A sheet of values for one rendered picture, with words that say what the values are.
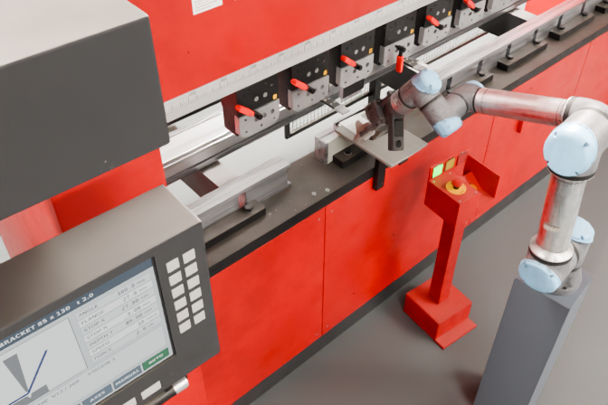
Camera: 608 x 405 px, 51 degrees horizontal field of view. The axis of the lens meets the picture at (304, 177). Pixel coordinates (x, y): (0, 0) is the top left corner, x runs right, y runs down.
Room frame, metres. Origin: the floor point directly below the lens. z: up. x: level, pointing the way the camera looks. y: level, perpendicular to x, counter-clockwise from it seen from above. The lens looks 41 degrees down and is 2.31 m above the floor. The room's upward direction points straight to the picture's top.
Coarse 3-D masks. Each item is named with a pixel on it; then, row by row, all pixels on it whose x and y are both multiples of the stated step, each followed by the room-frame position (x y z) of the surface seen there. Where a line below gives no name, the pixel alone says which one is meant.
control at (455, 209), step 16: (448, 176) 1.78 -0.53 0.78; (464, 176) 1.81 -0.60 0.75; (480, 176) 1.80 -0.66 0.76; (496, 176) 1.75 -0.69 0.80; (432, 192) 1.73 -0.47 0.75; (448, 192) 1.69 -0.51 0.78; (480, 192) 1.77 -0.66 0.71; (496, 192) 1.74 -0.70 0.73; (432, 208) 1.72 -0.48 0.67; (448, 208) 1.66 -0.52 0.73; (464, 208) 1.64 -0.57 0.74; (480, 208) 1.70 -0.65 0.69
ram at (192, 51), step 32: (160, 0) 1.36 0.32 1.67; (224, 0) 1.47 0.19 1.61; (256, 0) 1.54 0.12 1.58; (288, 0) 1.61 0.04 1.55; (320, 0) 1.69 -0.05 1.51; (352, 0) 1.77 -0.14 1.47; (384, 0) 1.87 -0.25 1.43; (160, 32) 1.35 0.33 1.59; (192, 32) 1.41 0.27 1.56; (224, 32) 1.47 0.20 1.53; (256, 32) 1.53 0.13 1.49; (288, 32) 1.61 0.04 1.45; (320, 32) 1.69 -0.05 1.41; (352, 32) 1.78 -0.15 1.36; (160, 64) 1.34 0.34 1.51; (192, 64) 1.40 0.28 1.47; (224, 64) 1.46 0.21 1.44; (288, 64) 1.61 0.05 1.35; (224, 96) 1.46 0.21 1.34
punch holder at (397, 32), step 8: (408, 16) 1.95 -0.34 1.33; (384, 24) 1.88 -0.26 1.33; (392, 24) 1.90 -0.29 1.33; (400, 24) 1.92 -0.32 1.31; (408, 24) 1.95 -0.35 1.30; (376, 32) 1.90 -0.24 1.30; (384, 32) 1.88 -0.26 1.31; (392, 32) 1.90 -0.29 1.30; (400, 32) 1.93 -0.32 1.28; (408, 32) 1.95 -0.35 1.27; (376, 40) 1.90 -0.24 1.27; (384, 40) 1.88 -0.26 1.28; (392, 40) 1.90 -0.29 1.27; (400, 40) 1.93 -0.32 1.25; (408, 40) 1.95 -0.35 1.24; (376, 48) 1.90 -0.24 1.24; (384, 48) 1.88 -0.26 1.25; (392, 48) 1.90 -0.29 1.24; (408, 48) 1.96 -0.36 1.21; (376, 56) 1.90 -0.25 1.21; (384, 56) 1.88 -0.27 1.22; (392, 56) 1.90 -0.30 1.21; (384, 64) 1.88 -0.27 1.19
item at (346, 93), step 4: (360, 80) 1.85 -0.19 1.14; (364, 80) 1.87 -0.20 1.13; (352, 84) 1.83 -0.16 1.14; (356, 84) 1.84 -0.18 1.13; (360, 84) 1.86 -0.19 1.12; (340, 88) 1.81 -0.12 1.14; (344, 88) 1.80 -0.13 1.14; (348, 88) 1.82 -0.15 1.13; (352, 88) 1.83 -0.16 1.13; (356, 88) 1.84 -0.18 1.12; (360, 88) 1.86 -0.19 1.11; (340, 92) 1.81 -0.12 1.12; (344, 92) 1.80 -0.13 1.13; (348, 92) 1.82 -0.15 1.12; (352, 92) 1.83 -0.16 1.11; (356, 92) 1.86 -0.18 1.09; (360, 92) 1.87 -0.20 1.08; (340, 96) 1.81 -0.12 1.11; (344, 96) 1.81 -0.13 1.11; (348, 96) 1.83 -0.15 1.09; (352, 96) 1.84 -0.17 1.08; (340, 100) 1.81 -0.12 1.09; (344, 100) 1.82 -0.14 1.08
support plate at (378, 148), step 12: (348, 132) 1.75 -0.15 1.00; (408, 132) 1.75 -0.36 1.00; (360, 144) 1.69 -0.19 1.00; (372, 144) 1.69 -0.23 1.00; (384, 144) 1.69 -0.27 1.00; (408, 144) 1.69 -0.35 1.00; (420, 144) 1.69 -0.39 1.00; (384, 156) 1.62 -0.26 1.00; (396, 156) 1.62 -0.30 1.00; (408, 156) 1.63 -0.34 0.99
